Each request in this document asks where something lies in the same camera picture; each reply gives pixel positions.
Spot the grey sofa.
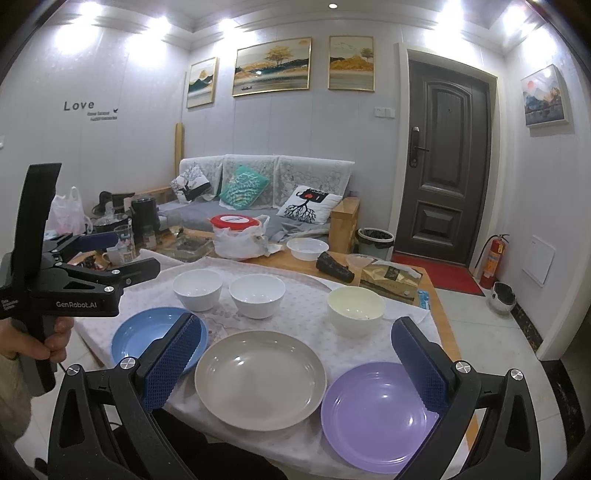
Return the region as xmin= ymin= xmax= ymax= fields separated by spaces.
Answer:
xmin=157 ymin=154 xmax=355 ymax=243

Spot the white tree cushion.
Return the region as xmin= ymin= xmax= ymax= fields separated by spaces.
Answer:
xmin=277 ymin=185 xmax=342 ymax=225

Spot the white bowl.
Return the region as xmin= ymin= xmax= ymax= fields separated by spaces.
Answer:
xmin=172 ymin=269 xmax=223 ymax=312
xmin=229 ymin=274 xmax=287 ymax=320

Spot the teal cushion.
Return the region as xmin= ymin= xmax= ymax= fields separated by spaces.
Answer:
xmin=221 ymin=165 xmax=270 ymax=210

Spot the red lid container in bag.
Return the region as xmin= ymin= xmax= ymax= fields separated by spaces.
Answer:
xmin=209 ymin=214 xmax=283 ymax=261

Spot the white wall panel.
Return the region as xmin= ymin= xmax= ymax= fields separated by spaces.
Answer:
xmin=522 ymin=235 xmax=556 ymax=287

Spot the light switch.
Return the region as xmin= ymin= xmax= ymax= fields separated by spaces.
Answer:
xmin=374 ymin=107 xmax=396 ymax=119

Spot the wooden pole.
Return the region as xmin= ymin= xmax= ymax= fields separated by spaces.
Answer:
xmin=174 ymin=122 xmax=184 ymax=175

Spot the grey trash bin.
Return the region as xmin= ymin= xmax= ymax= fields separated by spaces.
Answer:
xmin=356 ymin=228 xmax=394 ymax=261

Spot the pink patterned tablecloth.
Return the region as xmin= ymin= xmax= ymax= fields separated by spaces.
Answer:
xmin=73 ymin=248 xmax=445 ymax=480

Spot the red door mat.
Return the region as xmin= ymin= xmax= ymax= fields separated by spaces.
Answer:
xmin=393 ymin=253 xmax=484 ymax=296

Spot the person's left hand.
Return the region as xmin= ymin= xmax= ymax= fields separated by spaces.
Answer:
xmin=0 ymin=317 xmax=74 ymax=363

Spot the red fire extinguisher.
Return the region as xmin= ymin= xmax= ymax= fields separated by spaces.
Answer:
xmin=477 ymin=233 xmax=510 ymax=290

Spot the purple plate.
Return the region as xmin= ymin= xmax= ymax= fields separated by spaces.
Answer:
xmin=321 ymin=362 xmax=439 ymax=474

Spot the clear plastic funnel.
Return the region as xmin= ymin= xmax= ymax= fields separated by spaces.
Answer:
xmin=346 ymin=253 xmax=377 ymax=276

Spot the glass tray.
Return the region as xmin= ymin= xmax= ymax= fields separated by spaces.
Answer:
xmin=157 ymin=232 xmax=214 ymax=263

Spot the white plastic bag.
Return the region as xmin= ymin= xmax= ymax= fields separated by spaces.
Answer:
xmin=45 ymin=186 xmax=93 ymax=235

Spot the left mountain painting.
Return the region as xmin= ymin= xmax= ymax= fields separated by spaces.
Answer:
xmin=186 ymin=57 xmax=217 ymax=109

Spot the gold package bag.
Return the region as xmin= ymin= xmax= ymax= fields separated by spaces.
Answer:
xmin=360 ymin=261 xmax=423 ymax=304

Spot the dark entrance door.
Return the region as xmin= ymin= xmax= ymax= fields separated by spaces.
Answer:
xmin=394 ymin=61 xmax=491 ymax=266

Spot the blue plate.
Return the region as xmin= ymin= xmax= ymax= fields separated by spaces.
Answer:
xmin=110 ymin=306 xmax=187 ymax=366

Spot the beige plate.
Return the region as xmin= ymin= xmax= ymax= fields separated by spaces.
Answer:
xmin=194 ymin=331 xmax=328 ymax=432

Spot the cream bowl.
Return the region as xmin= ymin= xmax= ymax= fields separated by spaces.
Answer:
xmin=327 ymin=286 xmax=386 ymax=338

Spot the love wall sticker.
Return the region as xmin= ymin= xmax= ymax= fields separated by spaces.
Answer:
xmin=62 ymin=101 xmax=118 ymax=122

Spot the translucent plastic bowl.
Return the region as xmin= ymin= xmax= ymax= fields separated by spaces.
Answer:
xmin=287 ymin=238 xmax=329 ymax=262

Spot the black white cushion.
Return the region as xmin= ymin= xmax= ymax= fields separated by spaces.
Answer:
xmin=170 ymin=165 xmax=212 ymax=204

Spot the large landscape painting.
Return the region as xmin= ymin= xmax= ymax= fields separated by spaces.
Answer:
xmin=232 ymin=37 xmax=311 ymax=97

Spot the right landscape painting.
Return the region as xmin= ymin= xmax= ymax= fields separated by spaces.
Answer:
xmin=328 ymin=35 xmax=375 ymax=92

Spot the side wall painting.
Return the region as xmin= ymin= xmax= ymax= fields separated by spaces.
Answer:
xmin=521 ymin=64 xmax=569 ymax=128

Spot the blue packet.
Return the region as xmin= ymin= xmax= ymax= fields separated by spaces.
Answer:
xmin=417 ymin=290 xmax=431 ymax=310

